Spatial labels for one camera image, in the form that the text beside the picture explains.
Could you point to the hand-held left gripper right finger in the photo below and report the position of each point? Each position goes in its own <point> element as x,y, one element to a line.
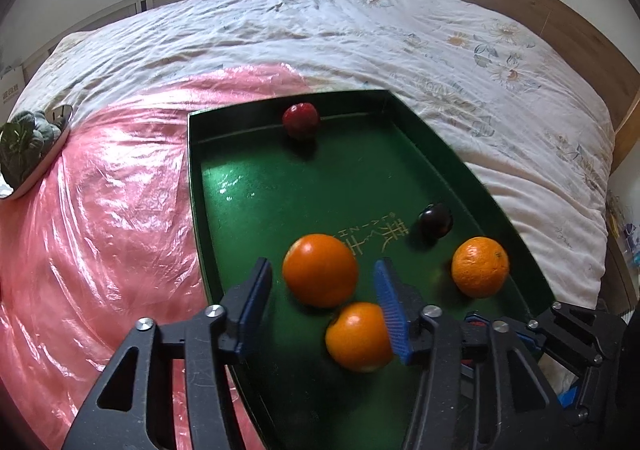
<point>392,315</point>

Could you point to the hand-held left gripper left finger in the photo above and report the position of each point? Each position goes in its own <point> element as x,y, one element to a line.
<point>252,310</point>

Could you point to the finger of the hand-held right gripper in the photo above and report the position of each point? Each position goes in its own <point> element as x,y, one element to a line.
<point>580,335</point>

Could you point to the orange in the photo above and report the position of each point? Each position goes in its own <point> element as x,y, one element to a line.
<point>480,266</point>
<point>356,337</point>
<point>320,270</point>

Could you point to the dark purple plum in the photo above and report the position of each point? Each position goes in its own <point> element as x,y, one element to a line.
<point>436,221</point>

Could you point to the green tray box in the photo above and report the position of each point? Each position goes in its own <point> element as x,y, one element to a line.
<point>260,190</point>

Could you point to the small red apple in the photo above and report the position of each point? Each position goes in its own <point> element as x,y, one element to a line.
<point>301,120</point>

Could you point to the pink plastic sheet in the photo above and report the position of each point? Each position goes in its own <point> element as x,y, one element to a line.
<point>100,230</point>

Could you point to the bowl of green vegetables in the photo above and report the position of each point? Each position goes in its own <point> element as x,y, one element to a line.
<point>47,158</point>

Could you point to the green leafy vegetable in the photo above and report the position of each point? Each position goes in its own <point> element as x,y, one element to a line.
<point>20,148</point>

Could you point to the white floral duvet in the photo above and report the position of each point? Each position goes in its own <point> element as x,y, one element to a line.
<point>350,30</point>

